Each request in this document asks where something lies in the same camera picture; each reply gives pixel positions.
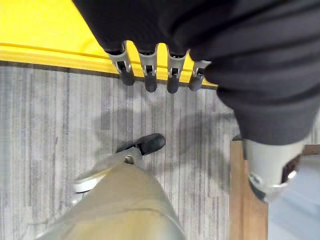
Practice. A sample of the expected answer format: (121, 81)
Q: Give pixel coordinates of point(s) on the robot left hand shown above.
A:
(225, 50)

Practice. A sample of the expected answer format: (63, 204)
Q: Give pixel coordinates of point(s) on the dark robot foot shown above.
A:
(150, 143)

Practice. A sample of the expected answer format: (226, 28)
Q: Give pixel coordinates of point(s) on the brown wooden table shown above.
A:
(246, 200)

